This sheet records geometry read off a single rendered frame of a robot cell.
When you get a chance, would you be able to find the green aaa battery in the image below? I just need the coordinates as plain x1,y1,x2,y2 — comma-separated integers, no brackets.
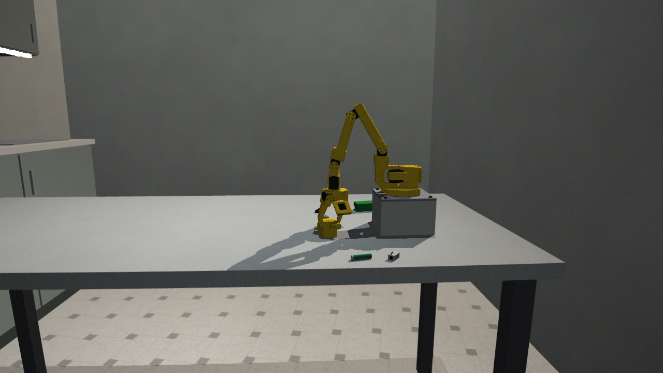
351,253,372,260

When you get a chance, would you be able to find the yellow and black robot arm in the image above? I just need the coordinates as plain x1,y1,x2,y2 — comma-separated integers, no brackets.
327,103,420,197

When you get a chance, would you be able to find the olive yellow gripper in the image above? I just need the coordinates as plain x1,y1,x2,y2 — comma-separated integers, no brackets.
318,188,352,223

